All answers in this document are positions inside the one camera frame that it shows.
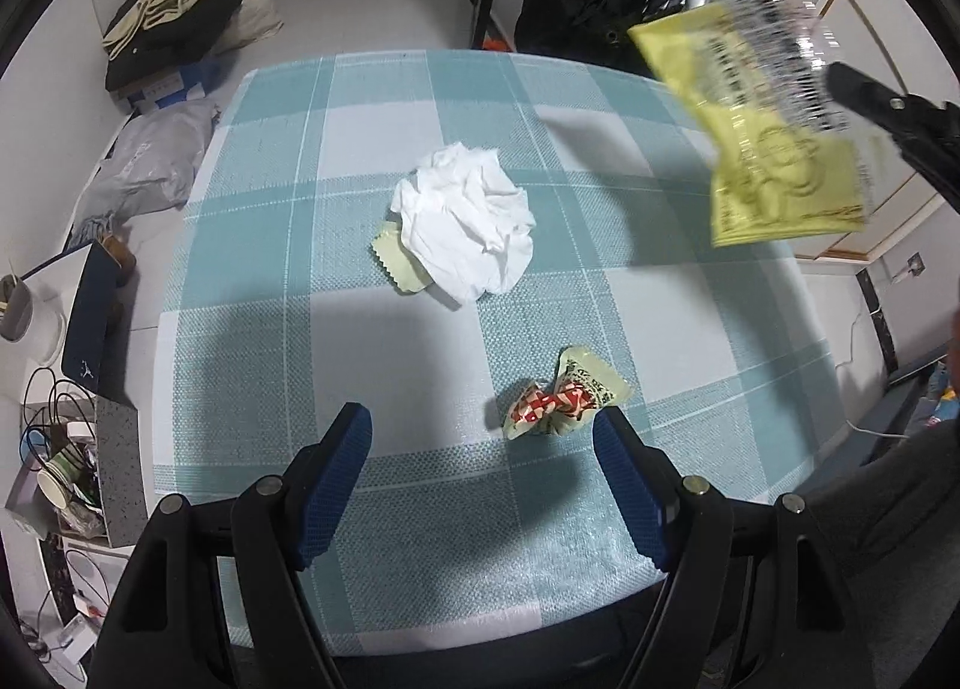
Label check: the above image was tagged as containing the red green candy wrapper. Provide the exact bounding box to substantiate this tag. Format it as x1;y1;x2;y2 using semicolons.
503;346;633;441

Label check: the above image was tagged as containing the yellow snack wrapper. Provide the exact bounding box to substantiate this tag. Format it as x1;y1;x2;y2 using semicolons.
628;0;875;247

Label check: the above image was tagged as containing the small light green wrapper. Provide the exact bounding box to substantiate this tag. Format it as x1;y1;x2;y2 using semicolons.
371;221;433;294

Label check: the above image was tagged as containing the white tissue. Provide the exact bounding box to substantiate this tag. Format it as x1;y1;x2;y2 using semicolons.
391;143;535;305

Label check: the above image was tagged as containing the white gold-trimmed cabinet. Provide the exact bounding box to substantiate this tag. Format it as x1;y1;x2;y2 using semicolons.
793;0;958;263

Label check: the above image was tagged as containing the grey speckled box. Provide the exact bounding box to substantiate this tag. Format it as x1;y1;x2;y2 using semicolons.
93;396;148;547

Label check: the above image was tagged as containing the paper cup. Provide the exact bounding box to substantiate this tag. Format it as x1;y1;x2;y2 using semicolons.
37;444;101;510

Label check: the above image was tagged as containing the dark blue notebook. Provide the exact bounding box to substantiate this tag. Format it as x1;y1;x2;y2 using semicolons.
60;244;121;393

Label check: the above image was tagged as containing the teal checked tablecloth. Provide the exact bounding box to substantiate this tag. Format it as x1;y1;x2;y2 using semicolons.
151;50;844;653

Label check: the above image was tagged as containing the white paper roll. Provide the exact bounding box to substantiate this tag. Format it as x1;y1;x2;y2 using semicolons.
2;281;65;366

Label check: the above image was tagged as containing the grey plastic bag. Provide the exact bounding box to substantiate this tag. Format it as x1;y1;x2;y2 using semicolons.
67;99;220;248

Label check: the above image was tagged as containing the blue shoe box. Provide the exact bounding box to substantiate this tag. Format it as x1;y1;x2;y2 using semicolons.
110;56;224;115

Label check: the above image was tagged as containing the pile of clothes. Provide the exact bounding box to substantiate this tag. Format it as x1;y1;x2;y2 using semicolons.
101;0;285;95

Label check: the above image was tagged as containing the wall power socket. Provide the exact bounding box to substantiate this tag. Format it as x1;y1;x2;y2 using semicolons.
907;251;926;276

